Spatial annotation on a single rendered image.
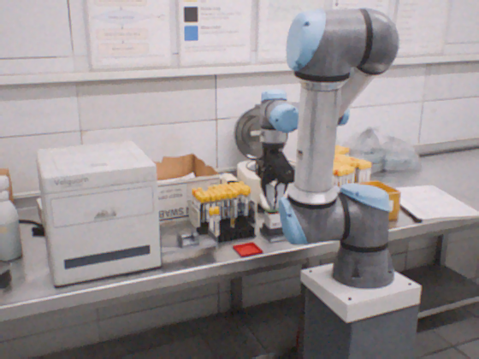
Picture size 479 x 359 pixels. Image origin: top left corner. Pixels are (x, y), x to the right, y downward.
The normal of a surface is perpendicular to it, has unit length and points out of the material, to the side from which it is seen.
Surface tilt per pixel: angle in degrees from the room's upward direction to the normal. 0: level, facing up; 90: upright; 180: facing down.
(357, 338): 90
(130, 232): 90
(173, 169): 88
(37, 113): 90
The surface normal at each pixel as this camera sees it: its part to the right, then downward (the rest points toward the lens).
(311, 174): -0.30, 0.41
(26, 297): 0.00, -0.95
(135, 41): 0.39, 0.34
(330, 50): 0.14, 0.48
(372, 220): 0.19, 0.22
